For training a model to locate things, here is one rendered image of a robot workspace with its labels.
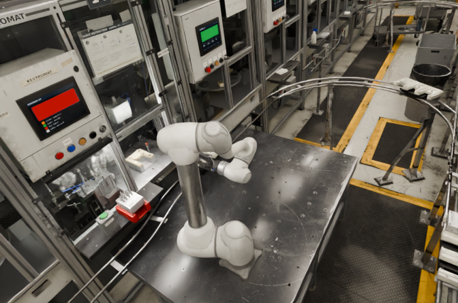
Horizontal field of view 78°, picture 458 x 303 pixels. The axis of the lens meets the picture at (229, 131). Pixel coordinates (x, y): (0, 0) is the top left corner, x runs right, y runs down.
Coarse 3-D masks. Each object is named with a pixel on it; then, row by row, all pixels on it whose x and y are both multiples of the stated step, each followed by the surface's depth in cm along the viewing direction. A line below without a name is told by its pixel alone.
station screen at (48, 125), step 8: (64, 88) 126; (72, 88) 129; (48, 96) 121; (56, 96) 124; (32, 104) 117; (72, 104) 130; (80, 104) 134; (32, 112) 118; (56, 112) 125; (64, 112) 128; (72, 112) 131; (80, 112) 135; (48, 120) 124; (56, 120) 126; (64, 120) 129; (72, 120) 132; (40, 128) 122; (48, 128) 124; (56, 128) 127
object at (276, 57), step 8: (288, 0) 295; (296, 0) 311; (288, 8) 299; (296, 8) 316; (280, 24) 292; (272, 32) 282; (280, 32) 297; (288, 32) 356; (264, 40) 274; (272, 40) 286; (280, 40) 301; (264, 48) 277; (272, 48) 290; (280, 48) 306; (264, 56) 281; (272, 56) 294; (280, 56) 310; (272, 64) 298; (280, 64) 315
